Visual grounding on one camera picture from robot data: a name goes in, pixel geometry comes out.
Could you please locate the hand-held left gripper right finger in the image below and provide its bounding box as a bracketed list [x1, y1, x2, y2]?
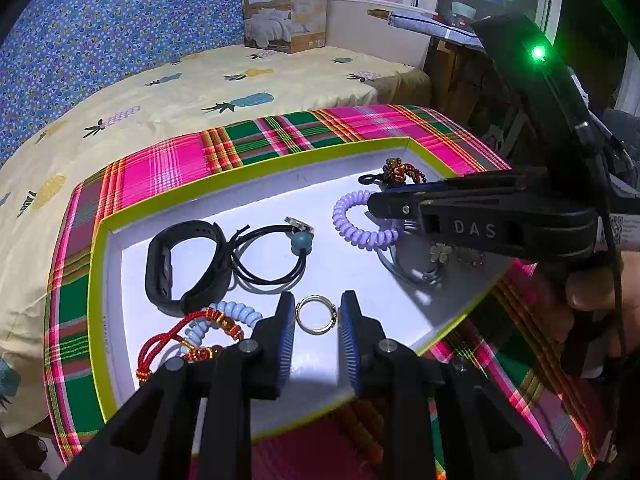
[339, 291, 576, 480]

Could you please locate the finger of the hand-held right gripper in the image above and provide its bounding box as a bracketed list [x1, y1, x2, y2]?
[367, 185, 598, 263]
[382, 169, 551, 196]

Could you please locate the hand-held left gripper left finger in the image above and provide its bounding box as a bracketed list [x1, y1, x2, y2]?
[57, 291, 297, 480]

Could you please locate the metal ring bracelet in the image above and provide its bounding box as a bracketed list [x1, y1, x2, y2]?
[294, 294, 338, 336]

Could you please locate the light blue spiral hair tie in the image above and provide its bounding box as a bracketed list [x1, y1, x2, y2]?
[184, 301, 263, 361]

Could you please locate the grey hair tie with flower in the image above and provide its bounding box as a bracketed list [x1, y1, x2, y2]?
[375, 242, 451, 288]

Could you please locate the black hair tie with bead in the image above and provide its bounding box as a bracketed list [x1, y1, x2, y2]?
[222, 216, 317, 293]

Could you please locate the purple spiral hair tie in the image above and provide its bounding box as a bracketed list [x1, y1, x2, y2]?
[332, 190, 401, 251]

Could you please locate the red cord beaded bracelet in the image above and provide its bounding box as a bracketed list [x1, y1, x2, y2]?
[136, 309, 246, 386]

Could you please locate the yellow-green shallow box tray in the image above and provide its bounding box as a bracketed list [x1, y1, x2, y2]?
[87, 136, 516, 423]

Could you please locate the person's right hand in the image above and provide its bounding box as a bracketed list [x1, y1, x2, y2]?
[532, 255, 626, 376]

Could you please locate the dark wooden cabinet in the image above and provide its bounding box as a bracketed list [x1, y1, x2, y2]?
[430, 40, 531, 161]

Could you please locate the teal white container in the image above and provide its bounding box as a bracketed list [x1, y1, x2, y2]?
[450, 1, 476, 27]

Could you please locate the blue white ironing board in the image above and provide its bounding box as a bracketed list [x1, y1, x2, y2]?
[366, 7, 486, 51]

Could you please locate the black wristband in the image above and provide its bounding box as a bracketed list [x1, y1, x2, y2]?
[145, 221, 235, 317]

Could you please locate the pink green plaid cloth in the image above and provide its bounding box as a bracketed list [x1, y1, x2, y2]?
[42, 104, 616, 480]

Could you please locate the cardboard quilt box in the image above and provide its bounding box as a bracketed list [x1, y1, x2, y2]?
[240, 0, 333, 55]

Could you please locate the yellow pineapple bedsheet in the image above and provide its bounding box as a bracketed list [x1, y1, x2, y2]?
[0, 42, 433, 438]

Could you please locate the blue floral mattress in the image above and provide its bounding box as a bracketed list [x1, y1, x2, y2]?
[0, 0, 281, 166]

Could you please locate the brown beaded hair tie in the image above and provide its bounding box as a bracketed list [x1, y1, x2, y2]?
[359, 157, 426, 186]

